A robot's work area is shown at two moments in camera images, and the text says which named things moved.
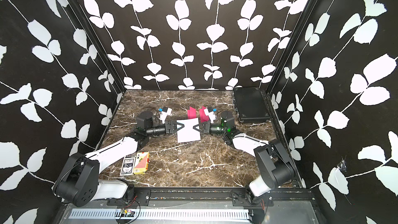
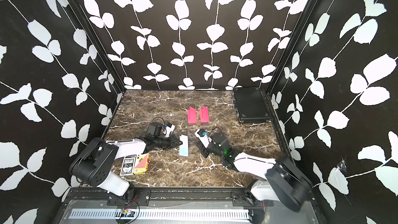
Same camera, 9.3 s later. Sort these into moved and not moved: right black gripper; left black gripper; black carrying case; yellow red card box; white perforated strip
Moved: right black gripper; left black gripper
Not moved: white perforated strip; black carrying case; yellow red card box
